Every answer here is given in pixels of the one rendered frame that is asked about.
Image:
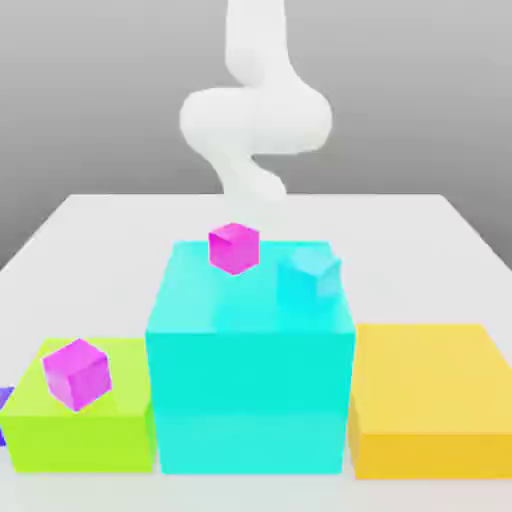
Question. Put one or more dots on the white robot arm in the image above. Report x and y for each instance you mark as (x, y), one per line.
(256, 116)

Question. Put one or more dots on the small magenta cube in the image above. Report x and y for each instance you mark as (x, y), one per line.
(234, 248)
(76, 375)

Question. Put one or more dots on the small cyan cube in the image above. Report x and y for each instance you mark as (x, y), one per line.
(308, 276)

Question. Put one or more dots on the small purple cube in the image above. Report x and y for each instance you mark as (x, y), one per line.
(3, 398)

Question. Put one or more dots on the large cyan box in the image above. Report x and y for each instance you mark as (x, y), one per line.
(250, 380)

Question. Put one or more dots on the large yellow box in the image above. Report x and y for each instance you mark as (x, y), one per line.
(432, 400)

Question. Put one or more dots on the large lime green box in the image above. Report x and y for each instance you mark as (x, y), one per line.
(76, 436)

